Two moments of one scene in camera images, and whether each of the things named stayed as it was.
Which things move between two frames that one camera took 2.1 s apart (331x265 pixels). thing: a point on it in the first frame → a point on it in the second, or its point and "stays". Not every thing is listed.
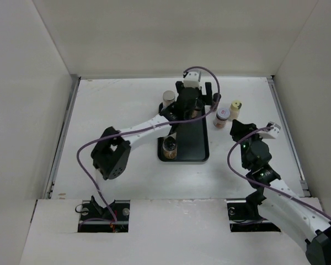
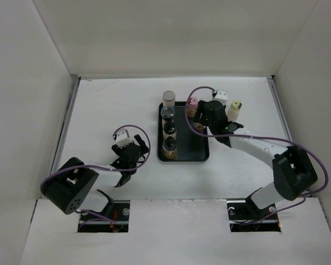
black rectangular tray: [192, 142] stays
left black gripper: [204, 100] → [143, 150]
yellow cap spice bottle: [234, 109] stays
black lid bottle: [170, 147] stays
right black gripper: [238, 128] → [201, 109]
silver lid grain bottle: [168, 97] stays
